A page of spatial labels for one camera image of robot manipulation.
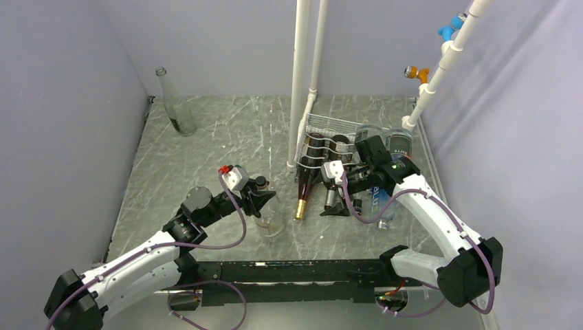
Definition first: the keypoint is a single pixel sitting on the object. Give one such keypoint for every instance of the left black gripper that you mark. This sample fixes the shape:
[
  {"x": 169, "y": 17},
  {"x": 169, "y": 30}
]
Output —
[{"x": 254, "y": 202}]

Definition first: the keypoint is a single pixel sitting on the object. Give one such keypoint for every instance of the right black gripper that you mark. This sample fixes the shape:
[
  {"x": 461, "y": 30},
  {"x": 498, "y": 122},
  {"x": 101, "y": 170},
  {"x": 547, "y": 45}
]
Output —
[{"x": 342, "y": 210}]

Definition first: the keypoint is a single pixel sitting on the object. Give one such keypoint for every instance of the clear bottle white label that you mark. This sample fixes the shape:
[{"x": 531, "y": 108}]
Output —
[{"x": 270, "y": 222}]

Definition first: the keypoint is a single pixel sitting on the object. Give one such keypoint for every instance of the clear bottle silver cap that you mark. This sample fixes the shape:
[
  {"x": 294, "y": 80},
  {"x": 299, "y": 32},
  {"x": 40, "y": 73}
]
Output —
[{"x": 365, "y": 131}]

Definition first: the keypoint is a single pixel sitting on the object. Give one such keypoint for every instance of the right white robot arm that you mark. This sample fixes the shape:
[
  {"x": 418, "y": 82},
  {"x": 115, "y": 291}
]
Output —
[{"x": 432, "y": 218}]

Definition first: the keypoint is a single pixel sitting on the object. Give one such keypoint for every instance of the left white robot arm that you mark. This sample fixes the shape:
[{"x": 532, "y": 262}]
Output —
[{"x": 84, "y": 301}]

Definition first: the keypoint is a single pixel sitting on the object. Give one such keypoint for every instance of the dark bottle black cap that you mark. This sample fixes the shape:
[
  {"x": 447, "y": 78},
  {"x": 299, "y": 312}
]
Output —
[{"x": 357, "y": 205}]

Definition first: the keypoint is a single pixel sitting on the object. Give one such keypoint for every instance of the blue labelled water bottle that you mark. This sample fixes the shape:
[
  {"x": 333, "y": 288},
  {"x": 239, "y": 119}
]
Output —
[{"x": 379, "y": 197}]

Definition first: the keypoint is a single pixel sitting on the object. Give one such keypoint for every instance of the dark bottle gold foil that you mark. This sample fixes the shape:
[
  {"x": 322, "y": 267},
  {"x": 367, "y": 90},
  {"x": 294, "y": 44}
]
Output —
[{"x": 307, "y": 173}]

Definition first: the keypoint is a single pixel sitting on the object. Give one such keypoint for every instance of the dark bottle grey foil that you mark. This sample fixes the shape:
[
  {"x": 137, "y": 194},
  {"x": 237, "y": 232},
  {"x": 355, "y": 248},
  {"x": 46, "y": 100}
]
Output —
[{"x": 339, "y": 150}]

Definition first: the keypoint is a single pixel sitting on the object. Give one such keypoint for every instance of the clear bottle dark green label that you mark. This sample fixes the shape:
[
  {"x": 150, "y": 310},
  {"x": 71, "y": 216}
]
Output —
[{"x": 399, "y": 143}]

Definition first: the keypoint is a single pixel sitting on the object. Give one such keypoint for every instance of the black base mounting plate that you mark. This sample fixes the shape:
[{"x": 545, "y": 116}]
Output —
[{"x": 357, "y": 280}]

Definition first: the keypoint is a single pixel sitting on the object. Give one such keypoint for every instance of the orange pipe nozzle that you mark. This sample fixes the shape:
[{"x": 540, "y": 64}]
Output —
[{"x": 413, "y": 72}]

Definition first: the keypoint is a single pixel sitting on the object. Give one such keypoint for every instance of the slanted white pipe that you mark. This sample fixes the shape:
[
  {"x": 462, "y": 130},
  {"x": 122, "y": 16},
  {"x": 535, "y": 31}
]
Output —
[{"x": 450, "y": 53}]

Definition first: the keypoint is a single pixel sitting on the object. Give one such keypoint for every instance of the thick white vertical pipe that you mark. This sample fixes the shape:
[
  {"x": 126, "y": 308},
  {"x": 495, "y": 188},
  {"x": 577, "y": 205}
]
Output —
[{"x": 300, "y": 38}]

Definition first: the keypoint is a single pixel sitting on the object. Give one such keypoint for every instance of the blue pipe nozzle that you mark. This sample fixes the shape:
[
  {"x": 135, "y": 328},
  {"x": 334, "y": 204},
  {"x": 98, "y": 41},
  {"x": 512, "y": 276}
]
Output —
[{"x": 456, "y": 23}]

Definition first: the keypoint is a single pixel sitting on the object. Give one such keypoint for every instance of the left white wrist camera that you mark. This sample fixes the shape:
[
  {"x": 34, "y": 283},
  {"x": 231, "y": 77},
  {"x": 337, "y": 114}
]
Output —
[{"x": 234, "y": 177}]

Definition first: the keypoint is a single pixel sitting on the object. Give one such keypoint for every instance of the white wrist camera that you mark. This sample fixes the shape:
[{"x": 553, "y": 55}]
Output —
[
  {"x": 332, "y": 172},
  {"x": 234, "y": 177}
]

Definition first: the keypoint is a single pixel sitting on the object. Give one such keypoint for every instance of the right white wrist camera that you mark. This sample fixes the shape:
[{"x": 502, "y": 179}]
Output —
[{"x": 332, "y": 172}]

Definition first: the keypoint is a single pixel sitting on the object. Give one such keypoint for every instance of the white wire wine rack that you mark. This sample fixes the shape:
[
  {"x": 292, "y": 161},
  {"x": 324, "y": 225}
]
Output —
[{"x": 329, "y": 127}]

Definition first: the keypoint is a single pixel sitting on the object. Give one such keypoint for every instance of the aluminium frame rail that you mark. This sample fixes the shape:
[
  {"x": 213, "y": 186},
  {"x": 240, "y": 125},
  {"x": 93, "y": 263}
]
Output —
[{"x": 90, "y": 298}]

